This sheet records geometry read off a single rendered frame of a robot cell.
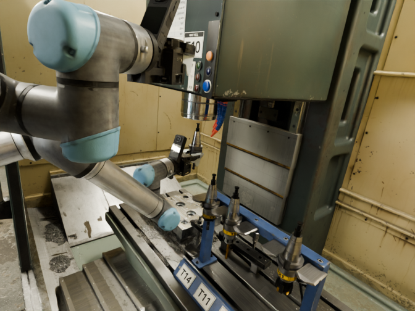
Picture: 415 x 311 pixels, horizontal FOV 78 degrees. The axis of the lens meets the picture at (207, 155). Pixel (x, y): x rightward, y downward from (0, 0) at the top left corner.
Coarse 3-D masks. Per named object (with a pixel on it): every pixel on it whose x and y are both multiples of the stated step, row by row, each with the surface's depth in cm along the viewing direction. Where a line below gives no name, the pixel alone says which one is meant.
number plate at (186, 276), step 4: (184, 264) 96; (180, 268) 96; (184, 268) 95; (188, 268) 94; (180, 272) 95; (184, 272) 95; (188, 272) 94; (192, 272) 93; (180, 276) 94; (184, 276) 94; (188, 276) 93; (192, 276) 92; (180, 280) 94; (184, 280) 93; (188, 280) 92; (192, 280) 91; (184, 284) 92; (188, 284) 91; (188, 288) 91
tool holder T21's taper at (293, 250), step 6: (288, 240) 65; (294, 240) 63; (300, 240) 63; (288, 246) 64; (294, 246) 63; (300, 246) 63; (288, 252) 64; (294, 252) 63; (300, 252) 64; (288, 258) 64; (294, 258) 63; (300, 258) 64
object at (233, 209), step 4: (232, 196) 80; (232, 200) 79; (236, 200) 78; (232, 204) 79; (236, 204) 79; (228, 208) 80; (232, 208) 79; (236, 208) 79; (228, 212) 80; (232, 212) 79; (236, 212) 79; (228, 216) 80; (232, 216) 79; (236, 216) 79
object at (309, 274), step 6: (306, 264) 65; (312, 264) 65; (300, 270) 63; (306, 270) 63; (312, 270) 63; (318, 270) 63; (300, 276) 61; (306, 276) 61; (312, 276) 61; (318, 276) 61; (324, 276) 62; (306, 282) 59; (312, 282) 59; (318, 282) 60
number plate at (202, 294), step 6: (198, 288) 88; (204, 288) 87; (198, 294) 87; (204, 294) 86; (210, 294) 85; (198, 300) 86; (204, 300) 85; (210, 300) 84; (204, 306) 84; (210, 306) 83
